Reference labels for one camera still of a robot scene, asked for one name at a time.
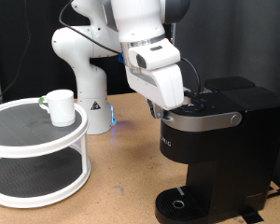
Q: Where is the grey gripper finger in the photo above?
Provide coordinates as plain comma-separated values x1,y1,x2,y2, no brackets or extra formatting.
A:
155,106,166,119
146,98,159,119

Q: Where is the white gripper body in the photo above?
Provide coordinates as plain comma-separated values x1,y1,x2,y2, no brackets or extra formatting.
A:
124,63,185,111

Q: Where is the silver-handled Keurig brew lid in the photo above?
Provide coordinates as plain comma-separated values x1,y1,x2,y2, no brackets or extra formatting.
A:
160,92,244,133

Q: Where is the white mug with green mark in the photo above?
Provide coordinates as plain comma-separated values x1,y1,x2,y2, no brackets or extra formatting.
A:
37,89,77,128

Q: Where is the black Keurig water tank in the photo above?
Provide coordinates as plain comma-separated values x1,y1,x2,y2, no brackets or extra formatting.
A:
203,76,256,93

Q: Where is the black Keurig coffee machine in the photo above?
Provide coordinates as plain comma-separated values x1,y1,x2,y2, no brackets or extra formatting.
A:
154,76,280,224

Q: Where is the black slotted drip tray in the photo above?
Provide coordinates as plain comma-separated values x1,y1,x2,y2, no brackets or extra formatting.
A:
154,186,209,224

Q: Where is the black curtain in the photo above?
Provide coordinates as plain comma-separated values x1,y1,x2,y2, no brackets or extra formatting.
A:
0,0,178,102

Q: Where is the white two-tier turntable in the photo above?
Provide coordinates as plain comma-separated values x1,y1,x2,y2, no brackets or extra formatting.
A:
0,97,92,209

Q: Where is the black tape strip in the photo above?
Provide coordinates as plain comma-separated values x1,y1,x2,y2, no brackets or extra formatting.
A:
239,206,265,224

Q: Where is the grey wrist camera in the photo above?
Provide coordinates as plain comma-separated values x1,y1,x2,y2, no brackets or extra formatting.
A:
183,88,194,105

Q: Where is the black camera cable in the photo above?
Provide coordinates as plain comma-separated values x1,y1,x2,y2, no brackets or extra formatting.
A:
0,0,203,101

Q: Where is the black power cord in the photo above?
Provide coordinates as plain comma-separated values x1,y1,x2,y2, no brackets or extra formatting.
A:
265,186,280,201

